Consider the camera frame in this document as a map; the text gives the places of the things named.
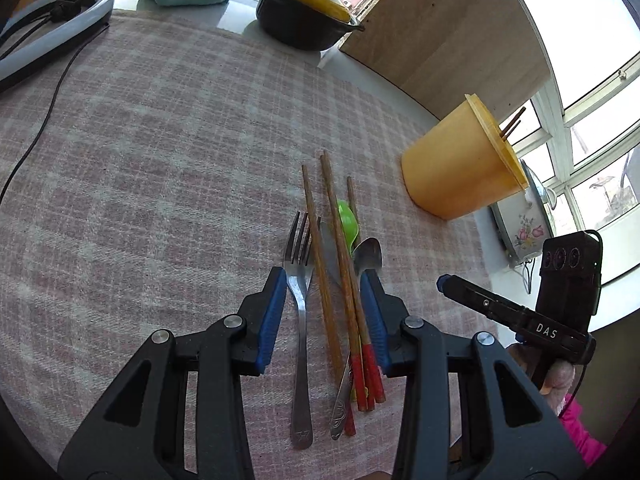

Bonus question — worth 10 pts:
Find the large wooden board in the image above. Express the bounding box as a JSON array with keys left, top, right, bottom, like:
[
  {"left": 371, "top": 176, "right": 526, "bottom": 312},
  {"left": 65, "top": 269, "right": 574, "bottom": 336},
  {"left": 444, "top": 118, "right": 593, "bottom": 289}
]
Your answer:
[{"left": 341, "top": 0, "right": 551, "bottom": 120}]

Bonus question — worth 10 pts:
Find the pink plaid table cloth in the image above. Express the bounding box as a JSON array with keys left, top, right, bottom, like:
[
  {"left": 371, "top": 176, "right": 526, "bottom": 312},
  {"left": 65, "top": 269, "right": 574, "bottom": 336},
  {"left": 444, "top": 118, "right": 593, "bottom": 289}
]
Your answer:
[{"left": 1, "top": 12, "right": 488, "bottom": 465}]

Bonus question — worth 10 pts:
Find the yellow plastic utensil holder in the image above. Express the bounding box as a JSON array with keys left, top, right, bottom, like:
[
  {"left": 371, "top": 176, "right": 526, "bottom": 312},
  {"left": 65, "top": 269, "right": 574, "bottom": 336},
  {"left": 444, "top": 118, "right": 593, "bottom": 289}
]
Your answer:
[{"left": 400, "top": 94, "right": 528, "bottom": 220}]

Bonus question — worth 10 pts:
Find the right hand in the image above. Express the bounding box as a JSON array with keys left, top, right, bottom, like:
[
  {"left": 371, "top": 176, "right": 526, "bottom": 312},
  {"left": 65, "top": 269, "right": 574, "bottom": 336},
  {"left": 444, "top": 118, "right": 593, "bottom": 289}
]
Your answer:
[{"left": 506, "top": 344, "right": 576, "bottom": 415}]

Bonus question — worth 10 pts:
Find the steel spoon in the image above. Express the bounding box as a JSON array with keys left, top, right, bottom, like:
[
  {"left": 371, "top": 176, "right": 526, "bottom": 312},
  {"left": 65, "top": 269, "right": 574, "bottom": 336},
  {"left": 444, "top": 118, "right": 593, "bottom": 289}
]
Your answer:
[{"left": 344, "top": 237, "right": 386, "bottom": 434}]

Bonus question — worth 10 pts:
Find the black pot yellow lid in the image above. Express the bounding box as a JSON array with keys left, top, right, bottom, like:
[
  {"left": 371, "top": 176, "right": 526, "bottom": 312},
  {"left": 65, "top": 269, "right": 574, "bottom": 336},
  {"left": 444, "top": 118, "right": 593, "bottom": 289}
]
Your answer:
[{"left": 256, "top": 0, "right": 364, "bottom": 51}]

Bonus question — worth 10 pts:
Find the green plastic spoon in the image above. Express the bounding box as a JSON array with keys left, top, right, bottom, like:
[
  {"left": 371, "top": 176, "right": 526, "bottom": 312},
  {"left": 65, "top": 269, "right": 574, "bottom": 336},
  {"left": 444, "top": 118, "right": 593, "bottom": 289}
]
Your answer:
[{"left": 337, "top": 200, "right": 359, "bottom": 252}]

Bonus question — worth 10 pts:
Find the pink sleeve forearm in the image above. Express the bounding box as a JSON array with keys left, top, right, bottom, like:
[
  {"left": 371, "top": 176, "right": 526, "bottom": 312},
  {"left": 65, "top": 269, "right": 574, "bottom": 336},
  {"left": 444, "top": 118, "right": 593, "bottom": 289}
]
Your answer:
[{"left": 559, "top": 394, "right": 606, "bottom": 468}]

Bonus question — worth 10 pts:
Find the white ring light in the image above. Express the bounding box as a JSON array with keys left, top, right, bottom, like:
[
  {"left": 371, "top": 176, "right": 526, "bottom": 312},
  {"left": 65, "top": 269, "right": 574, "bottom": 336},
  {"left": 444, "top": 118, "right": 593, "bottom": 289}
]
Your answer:
[{"left": 1, "top": 0, "right": 114, "bottom": 91}]

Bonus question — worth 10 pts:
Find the black ring light cable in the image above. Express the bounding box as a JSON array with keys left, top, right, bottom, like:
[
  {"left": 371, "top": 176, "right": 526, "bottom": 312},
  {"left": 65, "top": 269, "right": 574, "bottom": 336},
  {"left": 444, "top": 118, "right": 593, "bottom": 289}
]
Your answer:
[{"left": 0, "top": 23, "right": 111, "bottom": 206}]

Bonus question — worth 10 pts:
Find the slow cooker power cord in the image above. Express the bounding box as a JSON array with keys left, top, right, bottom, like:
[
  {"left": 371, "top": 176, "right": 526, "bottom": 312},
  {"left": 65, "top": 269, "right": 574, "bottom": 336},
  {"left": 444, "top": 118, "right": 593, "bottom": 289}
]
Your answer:
[{"left": 519, "top": 258, "right": 536, "bottom": 295}]

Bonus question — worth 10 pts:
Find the brown wooden chopstick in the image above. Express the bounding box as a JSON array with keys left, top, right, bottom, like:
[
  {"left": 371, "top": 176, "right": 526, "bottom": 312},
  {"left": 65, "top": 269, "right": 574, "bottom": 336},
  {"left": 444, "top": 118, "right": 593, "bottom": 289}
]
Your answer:
[{"left": 302, "top": 164, "right": 350, "bottom": 441}]

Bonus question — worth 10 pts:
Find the short brown chopstick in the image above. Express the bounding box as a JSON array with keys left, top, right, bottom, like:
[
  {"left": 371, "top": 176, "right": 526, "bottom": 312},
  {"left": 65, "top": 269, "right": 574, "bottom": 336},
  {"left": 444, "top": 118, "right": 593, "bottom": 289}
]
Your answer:
[{"left": 347, "top": 176, "right": 359, "bottom": 226}]

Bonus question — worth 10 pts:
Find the steel fork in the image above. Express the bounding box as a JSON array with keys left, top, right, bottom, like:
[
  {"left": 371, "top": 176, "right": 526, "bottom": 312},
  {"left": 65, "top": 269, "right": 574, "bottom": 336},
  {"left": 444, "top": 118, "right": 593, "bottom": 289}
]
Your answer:
[{"left": 282, "top": 211, "right": 314, "bottom": 450}]

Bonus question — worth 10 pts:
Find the floral white slow cooker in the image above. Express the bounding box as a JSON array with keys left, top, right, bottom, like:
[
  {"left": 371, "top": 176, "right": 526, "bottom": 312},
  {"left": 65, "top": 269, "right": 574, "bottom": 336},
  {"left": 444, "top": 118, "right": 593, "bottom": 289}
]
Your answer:
[{"left": 489, "top": 159, "right": 558, "bottom": 266}]

